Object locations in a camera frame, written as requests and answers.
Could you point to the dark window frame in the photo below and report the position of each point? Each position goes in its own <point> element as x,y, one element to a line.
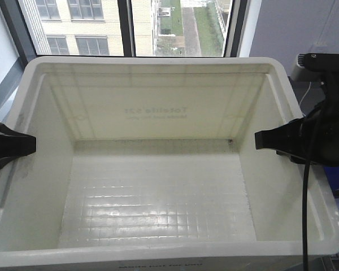
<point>127,29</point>

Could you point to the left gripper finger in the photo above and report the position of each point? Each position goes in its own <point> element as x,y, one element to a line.
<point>14,145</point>

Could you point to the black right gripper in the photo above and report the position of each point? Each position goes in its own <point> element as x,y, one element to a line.
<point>286,140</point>

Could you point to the white plastic Totelife bin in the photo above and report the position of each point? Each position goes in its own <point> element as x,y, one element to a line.
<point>150,164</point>

